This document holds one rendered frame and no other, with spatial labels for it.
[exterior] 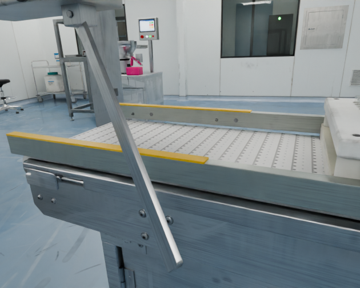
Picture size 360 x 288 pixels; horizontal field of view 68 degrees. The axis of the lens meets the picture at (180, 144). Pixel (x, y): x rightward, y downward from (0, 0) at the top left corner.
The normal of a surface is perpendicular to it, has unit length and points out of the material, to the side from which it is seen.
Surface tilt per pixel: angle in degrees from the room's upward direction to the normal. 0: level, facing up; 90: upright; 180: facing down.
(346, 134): 0
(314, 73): 90
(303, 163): 0
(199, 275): 90
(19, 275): 0
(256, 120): 90
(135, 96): 90
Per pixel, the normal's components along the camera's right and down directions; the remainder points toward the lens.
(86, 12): 0.91, 0.11
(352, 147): -0.41, 0.31
